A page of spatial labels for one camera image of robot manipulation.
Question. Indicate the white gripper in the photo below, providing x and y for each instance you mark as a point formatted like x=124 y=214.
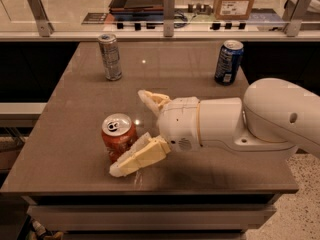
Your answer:
x=179 y=124

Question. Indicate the orange coke can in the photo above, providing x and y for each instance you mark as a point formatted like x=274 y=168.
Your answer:
x=119 y=134

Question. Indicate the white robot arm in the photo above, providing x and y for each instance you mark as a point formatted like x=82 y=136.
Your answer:
x=273 y=116

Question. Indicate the silver redbull can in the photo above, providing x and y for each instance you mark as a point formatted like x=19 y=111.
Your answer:
x=110 y=55

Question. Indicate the blue pepsi can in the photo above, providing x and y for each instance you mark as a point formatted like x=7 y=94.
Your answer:
x=229 y=60

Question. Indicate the cardboard box with label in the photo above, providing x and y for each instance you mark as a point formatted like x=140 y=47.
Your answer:
x=232 y=9

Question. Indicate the middle metal bracket post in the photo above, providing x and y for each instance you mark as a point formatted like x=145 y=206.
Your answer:
x=168 y=18

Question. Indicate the metal bracket post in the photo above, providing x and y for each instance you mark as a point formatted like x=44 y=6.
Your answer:
x=168 y=18
x=44 y=26
x=293 y=16

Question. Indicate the left metal bracket post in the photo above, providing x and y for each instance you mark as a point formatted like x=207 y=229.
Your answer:
x=44 y=26

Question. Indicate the right metal bracket post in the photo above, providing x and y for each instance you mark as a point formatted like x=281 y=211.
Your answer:
x=293 y=16

